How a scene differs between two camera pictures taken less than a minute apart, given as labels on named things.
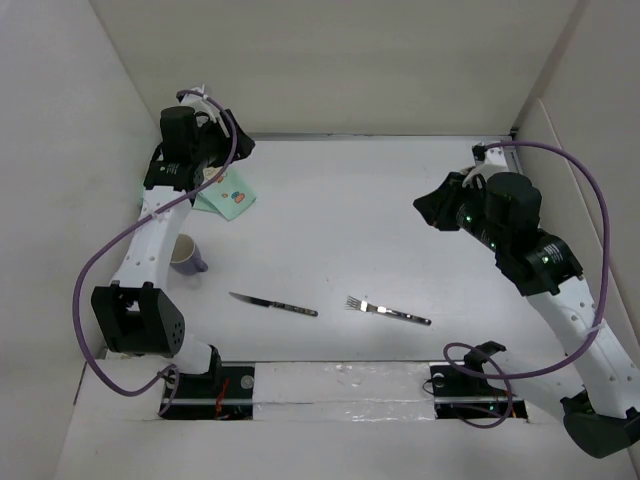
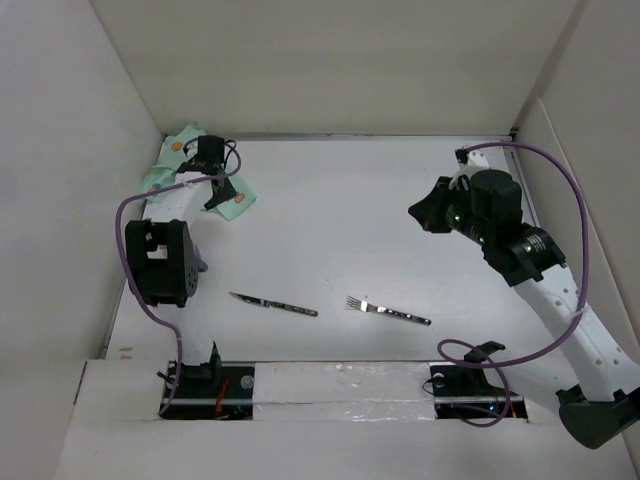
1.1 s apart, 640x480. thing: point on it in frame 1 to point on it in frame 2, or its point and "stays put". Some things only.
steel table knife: [278, 305] stays put
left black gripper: [207, 125] to [227, 193]
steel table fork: [365, 306] stays put
